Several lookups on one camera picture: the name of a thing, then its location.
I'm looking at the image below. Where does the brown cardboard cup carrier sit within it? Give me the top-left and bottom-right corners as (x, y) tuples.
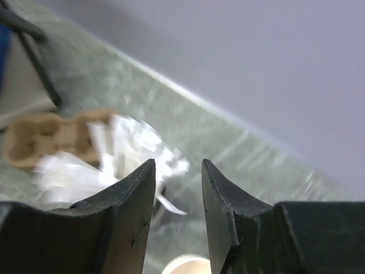
(4, 109), (117, 171)

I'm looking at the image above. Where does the grey straw holder cup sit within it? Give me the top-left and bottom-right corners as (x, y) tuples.
(151, 199), (165, 228)

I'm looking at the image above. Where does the blue snack bag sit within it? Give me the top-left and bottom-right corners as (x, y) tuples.
(0, 25), (10, 86)

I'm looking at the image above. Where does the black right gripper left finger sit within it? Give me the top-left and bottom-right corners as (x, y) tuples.
(1, 159), (156, 273)

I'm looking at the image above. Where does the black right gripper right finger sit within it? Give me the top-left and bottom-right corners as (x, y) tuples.
(201, 159), (364, 273)

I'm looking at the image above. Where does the white wrapped straws bundle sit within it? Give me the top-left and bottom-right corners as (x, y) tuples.
(33, 114), (190, 215)

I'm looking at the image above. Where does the cream tiered display shelf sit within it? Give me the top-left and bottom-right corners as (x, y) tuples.
(1, 1), (62, 129)

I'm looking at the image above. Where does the stack of paper cups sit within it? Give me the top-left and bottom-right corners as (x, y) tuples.
(161, 254), (212, 274)

